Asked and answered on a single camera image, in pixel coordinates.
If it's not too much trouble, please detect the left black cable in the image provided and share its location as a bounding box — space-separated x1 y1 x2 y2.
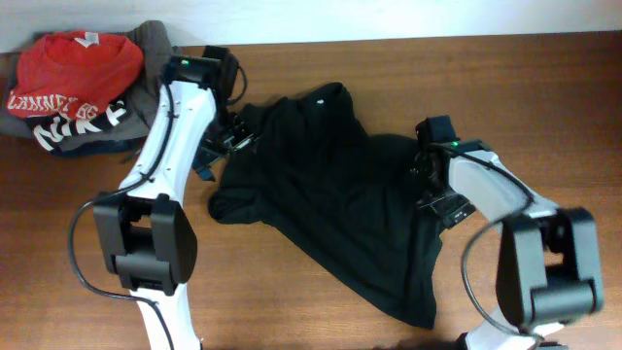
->
66 62 249 350

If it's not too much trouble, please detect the black t-shirt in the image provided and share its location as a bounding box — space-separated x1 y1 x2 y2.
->
208 83 444 329

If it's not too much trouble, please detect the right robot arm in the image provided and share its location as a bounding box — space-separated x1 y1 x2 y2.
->
413 116 605 350

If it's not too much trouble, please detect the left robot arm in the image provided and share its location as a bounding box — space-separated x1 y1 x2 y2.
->
90 46 255 349

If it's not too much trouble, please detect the grey folded garment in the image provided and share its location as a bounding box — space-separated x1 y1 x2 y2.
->
1 20 175 151

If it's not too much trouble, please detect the red folded shirt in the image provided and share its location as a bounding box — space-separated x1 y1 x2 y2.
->
6 31 144 121

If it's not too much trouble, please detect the black cable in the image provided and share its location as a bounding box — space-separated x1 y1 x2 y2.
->
66 62 249 350
427 142 545 341

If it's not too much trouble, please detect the right black cable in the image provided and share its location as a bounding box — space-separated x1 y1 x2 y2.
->
427 142 545 341

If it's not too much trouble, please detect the dark blue folded garment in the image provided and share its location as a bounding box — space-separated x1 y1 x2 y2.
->
50 138 144 158

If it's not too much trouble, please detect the black white lettered shirt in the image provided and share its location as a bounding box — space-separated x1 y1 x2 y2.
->
26 100 129 152

